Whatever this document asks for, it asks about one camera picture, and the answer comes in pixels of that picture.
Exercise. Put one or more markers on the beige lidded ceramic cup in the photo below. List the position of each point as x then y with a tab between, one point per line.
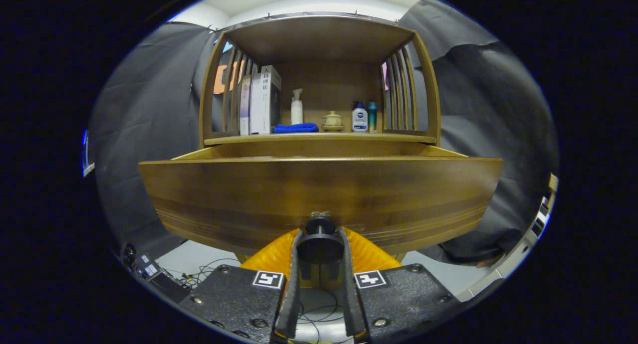
332	122

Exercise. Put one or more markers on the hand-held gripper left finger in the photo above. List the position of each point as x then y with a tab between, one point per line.
234	299

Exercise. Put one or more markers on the wooden cabinet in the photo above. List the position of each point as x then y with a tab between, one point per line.
319	40

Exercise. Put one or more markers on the white bottle blue cap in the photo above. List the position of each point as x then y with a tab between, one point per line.
359	119

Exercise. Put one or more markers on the thin purple book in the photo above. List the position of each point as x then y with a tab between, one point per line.
244	107

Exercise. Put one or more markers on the white pump bottle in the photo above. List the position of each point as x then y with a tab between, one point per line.
296	112

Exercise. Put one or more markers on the white furniture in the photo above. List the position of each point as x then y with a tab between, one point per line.
528	239

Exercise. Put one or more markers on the wooden countertop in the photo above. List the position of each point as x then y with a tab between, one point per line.
319	136

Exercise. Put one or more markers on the blue folded cloth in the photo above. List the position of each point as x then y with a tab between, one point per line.
295	128

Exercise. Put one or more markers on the white book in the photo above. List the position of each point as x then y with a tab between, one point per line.
259	104

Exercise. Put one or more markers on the wooden drawer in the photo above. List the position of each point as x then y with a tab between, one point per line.
319	189

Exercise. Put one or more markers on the black backdrop cloth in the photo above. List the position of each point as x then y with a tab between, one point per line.
498	114

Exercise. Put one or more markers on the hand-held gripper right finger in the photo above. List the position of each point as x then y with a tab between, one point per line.
398	299

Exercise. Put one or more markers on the teal bottle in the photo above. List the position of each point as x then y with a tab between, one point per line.
372	117

